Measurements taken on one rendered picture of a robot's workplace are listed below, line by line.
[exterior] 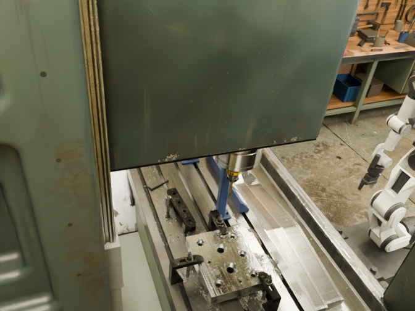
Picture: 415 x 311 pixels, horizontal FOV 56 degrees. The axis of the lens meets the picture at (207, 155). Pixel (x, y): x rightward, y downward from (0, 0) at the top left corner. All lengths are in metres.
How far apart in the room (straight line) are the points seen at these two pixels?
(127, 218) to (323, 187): 2.00
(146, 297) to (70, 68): 1.43
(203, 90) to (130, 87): 0.18
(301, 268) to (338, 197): 1.70
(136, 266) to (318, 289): 0.86
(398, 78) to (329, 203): 1.93
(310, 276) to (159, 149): 1.18
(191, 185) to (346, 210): 1.81
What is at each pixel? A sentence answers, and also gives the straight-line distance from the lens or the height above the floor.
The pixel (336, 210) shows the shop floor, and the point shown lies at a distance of 3.45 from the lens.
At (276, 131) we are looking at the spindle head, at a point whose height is 1.62.
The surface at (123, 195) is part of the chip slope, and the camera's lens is 2.20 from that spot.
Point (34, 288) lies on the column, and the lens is 1.00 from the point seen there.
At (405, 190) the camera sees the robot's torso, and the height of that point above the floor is 0.77.
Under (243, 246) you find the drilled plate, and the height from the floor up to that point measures 0.99.
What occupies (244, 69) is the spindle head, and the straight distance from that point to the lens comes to 0.97.
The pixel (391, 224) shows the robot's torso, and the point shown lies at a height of 0.55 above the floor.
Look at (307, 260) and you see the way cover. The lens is 2.01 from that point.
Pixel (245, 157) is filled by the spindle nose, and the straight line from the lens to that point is 1.20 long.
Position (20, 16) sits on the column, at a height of 2.03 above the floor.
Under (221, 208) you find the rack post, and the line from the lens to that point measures 1.79.
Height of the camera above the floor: 2.21
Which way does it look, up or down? 37 degrees down
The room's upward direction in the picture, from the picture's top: 6 degrees clockwise
